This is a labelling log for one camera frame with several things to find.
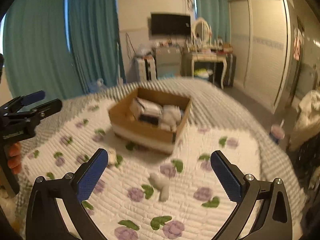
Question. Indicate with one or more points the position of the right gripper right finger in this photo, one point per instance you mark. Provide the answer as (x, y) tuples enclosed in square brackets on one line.
[(273, 220)]

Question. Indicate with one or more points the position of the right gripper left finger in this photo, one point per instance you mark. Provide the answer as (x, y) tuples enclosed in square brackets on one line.
[(44, 219)]

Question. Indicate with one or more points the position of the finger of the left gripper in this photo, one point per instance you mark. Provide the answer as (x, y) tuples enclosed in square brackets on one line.
[(47, 109), (33, 98)]

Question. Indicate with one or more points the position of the small white soft item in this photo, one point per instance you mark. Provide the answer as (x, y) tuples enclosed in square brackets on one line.
[(112, 156)]

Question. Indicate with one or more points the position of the black white tissue pack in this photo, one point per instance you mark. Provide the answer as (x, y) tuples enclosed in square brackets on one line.
[(145, 111)]

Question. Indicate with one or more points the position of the white sock bundle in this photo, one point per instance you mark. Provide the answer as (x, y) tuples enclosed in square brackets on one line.
[(161, 184)]

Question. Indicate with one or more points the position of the grey sock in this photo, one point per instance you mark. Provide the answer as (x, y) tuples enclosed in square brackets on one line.
[(170, 118)]

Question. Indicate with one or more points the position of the person left hand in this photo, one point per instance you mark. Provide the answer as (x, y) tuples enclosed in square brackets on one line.
[(14, 161)]

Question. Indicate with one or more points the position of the teal window curtain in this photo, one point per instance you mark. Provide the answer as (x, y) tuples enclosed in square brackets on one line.
[(62, 47)]

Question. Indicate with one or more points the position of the clear water jug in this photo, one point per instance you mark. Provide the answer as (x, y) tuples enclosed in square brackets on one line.
[(97, 86)]

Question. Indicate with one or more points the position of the pink drink cup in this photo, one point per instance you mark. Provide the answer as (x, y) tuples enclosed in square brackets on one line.
[(277, 133)]

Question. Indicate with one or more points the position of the white floral quilted mat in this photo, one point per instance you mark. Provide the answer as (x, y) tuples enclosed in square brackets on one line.
[(144, 194)]

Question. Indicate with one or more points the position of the white garment on chair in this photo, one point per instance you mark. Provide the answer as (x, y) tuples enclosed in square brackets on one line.
[(307, 124)]

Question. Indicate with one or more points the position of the brown cardboard box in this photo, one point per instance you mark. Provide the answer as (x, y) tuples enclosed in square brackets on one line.
[(145, 130)]

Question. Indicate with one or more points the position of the white stacked drawer unit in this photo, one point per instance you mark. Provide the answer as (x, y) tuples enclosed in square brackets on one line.
[(145, 68)]

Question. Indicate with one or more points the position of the grey mini fridge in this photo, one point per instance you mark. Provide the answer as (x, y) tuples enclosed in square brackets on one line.
[(168, 62)]

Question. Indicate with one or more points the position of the dark suitcase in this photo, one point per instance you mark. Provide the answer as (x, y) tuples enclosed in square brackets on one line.
[(230, 72)]

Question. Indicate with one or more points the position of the white dressing table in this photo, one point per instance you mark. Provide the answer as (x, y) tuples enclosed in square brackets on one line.
[(192, 61)]

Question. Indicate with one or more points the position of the oval vanity mirror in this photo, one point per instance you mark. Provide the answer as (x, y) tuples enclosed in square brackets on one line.
[(201, 30)]

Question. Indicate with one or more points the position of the white sliding wardrobe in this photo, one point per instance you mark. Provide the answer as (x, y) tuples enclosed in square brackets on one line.
[(260, 33)]

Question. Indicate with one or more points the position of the teal curtain by wardrobe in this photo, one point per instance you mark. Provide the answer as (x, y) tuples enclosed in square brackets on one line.
[(216, 13)]

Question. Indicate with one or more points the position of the black wall television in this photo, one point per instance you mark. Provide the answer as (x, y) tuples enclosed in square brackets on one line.
[(170, 24)]

